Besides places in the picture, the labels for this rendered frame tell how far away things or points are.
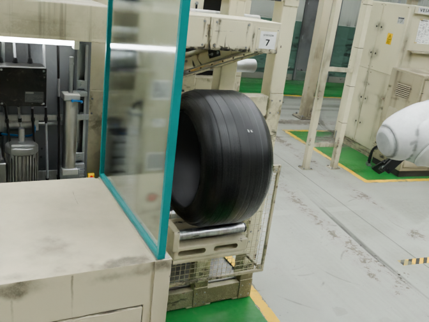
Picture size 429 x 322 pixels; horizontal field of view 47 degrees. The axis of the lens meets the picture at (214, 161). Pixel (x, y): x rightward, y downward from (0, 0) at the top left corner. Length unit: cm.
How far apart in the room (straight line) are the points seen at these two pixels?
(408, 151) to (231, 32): 132
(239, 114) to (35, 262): 109
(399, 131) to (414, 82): 517
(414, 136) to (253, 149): 92
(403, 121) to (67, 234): 85
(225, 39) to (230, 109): 42
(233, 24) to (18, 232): 139
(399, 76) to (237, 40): 435
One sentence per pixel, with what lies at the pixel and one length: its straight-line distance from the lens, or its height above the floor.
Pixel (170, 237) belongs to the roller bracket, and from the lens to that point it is 210.
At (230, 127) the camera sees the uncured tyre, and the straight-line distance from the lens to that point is 195.
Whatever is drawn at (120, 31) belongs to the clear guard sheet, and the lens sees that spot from 146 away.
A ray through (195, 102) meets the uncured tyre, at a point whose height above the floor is 145.
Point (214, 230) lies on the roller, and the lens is 218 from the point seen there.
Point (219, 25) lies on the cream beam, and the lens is 228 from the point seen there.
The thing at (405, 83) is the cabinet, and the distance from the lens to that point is 644.
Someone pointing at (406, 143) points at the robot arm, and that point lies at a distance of 116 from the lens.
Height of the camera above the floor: 190
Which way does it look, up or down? 19 degrees down
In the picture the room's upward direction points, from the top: 7 degrees clockwise
